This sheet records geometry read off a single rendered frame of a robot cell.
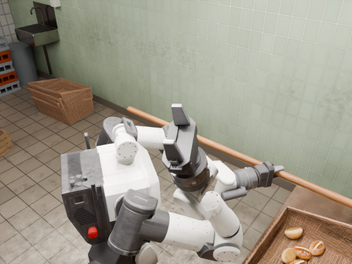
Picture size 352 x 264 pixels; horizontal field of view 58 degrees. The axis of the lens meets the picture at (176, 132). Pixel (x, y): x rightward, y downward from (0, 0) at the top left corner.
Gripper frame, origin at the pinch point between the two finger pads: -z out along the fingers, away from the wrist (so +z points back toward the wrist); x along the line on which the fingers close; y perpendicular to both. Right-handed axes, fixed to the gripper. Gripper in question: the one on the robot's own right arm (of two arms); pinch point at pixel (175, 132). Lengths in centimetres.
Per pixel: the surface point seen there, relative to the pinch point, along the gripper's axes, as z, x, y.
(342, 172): 196, 100, 76
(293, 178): 73, 29, 28
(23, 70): 222, 252, -325
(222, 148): 74, 42, -2
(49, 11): 153, 286, -254
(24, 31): 159, 256, -282
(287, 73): 137, 151, 32
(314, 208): 152, 50, 47
